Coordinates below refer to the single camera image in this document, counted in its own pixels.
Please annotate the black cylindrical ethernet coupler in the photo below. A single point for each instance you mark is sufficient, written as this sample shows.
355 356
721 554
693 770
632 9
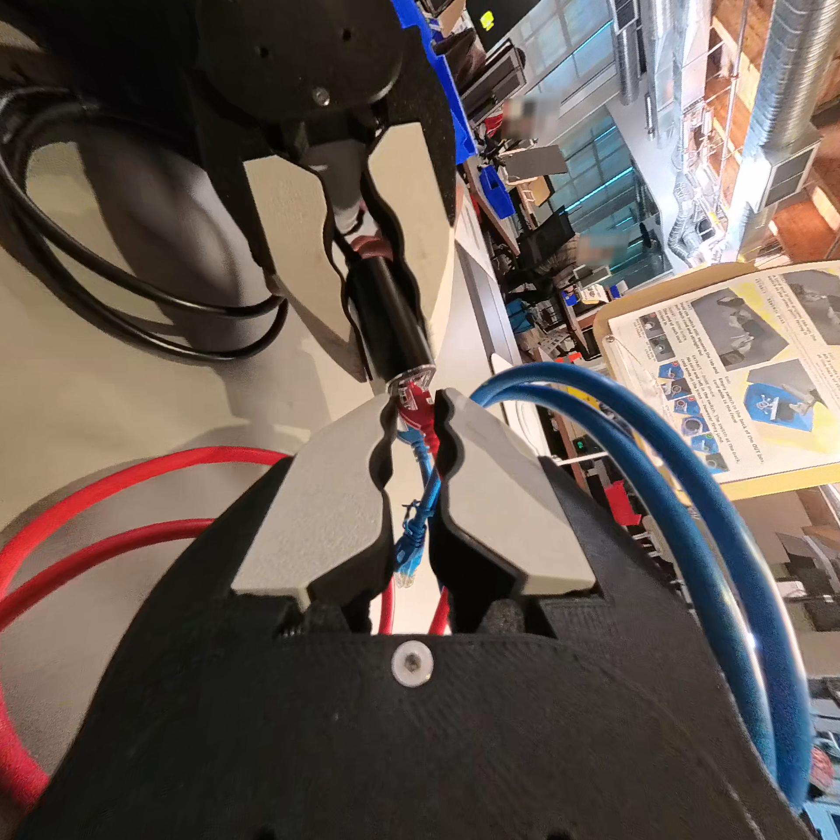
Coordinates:
387 315

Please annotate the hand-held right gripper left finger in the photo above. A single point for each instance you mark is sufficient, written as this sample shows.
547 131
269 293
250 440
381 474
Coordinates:
321 525

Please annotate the printed instruction sheet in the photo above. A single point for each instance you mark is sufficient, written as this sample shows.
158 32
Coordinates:
741 367

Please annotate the silver ventilation duct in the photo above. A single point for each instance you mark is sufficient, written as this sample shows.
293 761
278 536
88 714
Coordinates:
787 65

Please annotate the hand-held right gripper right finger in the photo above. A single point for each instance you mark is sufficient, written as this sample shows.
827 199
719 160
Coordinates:
505 512

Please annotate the person's left hand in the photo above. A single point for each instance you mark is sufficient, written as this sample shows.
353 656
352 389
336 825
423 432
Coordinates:
369 247

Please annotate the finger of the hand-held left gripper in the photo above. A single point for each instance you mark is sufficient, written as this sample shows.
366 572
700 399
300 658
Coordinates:
295 243
413 197

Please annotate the small blue plastic bin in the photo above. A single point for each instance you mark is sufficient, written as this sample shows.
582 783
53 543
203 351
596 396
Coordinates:
495 190

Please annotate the instruction sheet on board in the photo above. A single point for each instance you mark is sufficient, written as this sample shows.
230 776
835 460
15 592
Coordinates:
774 482

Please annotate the grey wall air unit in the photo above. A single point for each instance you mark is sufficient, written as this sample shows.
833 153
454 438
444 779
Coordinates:
791 174

